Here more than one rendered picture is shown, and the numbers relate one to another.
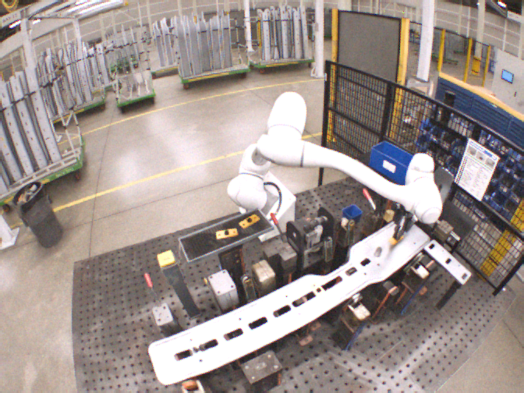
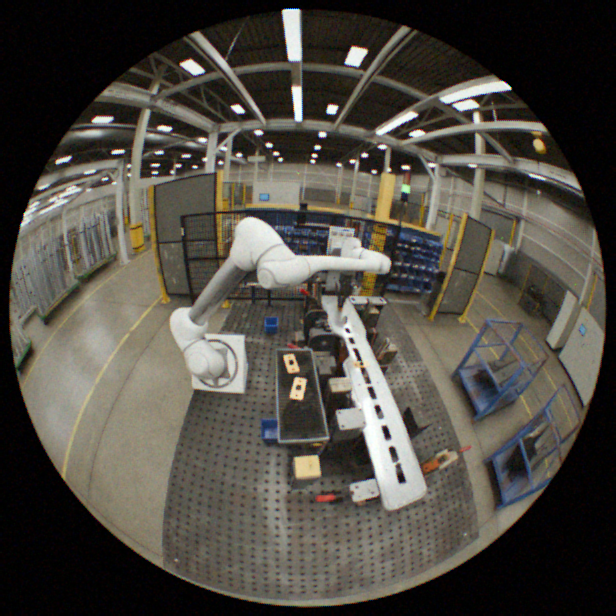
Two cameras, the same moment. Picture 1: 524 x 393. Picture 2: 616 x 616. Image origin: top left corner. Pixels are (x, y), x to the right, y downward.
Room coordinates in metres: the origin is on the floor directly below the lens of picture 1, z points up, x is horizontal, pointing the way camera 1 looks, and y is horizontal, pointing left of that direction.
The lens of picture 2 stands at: (0.65, 0.52, 1.71)
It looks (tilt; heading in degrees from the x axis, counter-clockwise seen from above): 33 degrees down; 286
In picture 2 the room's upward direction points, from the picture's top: 6 degrees clockwise
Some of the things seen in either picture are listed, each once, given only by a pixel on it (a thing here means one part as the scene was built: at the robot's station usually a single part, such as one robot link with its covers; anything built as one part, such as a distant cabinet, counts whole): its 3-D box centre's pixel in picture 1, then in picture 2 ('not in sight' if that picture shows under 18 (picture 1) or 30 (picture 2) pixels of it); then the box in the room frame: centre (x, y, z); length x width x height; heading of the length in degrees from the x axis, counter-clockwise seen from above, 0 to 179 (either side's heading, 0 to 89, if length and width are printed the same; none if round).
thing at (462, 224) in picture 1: (414, 189); (302, 278); (1.14, -0.92, 1.01); 0.90 x 0.22 x 0.03; 26
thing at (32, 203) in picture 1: (39, 215); not in sight; (1.85, 2.66, 0.36); 0.54 x 0.50 x 0.73; 21
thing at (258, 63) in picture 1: (279, 41); (92, 247); (8.69, -0.83, 0.88); 1.91 x 1.01 x 1.76; 113
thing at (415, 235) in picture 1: (315, 295); (363, 367); (0.54, -0.19, 1.00); 1.38 x 0.22 x 0.02; 116
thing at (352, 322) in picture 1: (349, 327); (379, 369); (0.43, -0.33, 0.87); 0.12 x 0.09 x 0.35; 26
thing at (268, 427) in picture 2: not in sight; (271, 431); (0.86, 0.18, 0.74); 0.11 x 0.10 x 0.09; 116
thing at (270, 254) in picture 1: (271, 277); (318, 395); (0.71, -0.02, 0.90); 0.05 x 0.05 x 0.40; 26
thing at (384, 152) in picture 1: (395, 163); not in sight; (1.30, -0.84, 1.09); 0.30 x 0.17 x 0.13; 33
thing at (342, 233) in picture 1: (339, 249); not in sight; (0.86, -0.38, 0.88); 0.11 x 0.09 x 0.37; 26
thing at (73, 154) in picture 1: (25, 140); not in sight; (3.13, 3.79, 0.88); 1.93 x 1.01 x 1.76; 117
